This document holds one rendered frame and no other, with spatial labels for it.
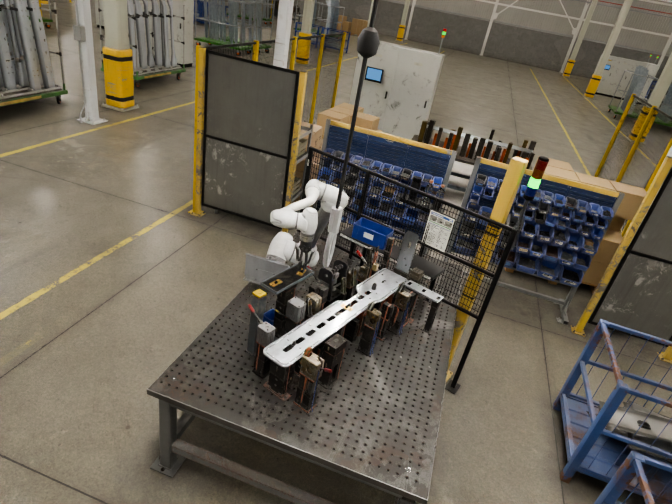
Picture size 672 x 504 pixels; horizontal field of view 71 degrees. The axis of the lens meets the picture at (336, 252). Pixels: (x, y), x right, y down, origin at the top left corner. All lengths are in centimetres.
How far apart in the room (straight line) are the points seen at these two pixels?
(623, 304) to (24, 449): 534
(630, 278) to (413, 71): 587
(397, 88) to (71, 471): 832
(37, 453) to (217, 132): 368
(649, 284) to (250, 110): 452
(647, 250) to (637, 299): 56
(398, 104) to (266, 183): 485
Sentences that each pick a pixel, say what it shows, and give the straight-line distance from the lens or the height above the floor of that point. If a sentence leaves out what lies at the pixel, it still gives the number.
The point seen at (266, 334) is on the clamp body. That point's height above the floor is 104.
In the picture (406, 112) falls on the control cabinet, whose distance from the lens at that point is 990.
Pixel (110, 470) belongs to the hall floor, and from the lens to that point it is 351.
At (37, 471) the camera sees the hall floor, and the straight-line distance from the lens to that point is 361.
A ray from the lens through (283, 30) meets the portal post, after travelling 741.
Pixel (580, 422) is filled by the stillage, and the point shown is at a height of 16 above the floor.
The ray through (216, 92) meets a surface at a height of 156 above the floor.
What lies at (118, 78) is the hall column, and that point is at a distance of 1037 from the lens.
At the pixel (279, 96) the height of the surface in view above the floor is 169.
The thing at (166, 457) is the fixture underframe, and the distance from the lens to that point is 337.
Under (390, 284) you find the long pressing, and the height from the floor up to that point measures 100.
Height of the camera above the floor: 281
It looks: 29 degrees down
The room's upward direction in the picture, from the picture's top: 11 degrees clockwise
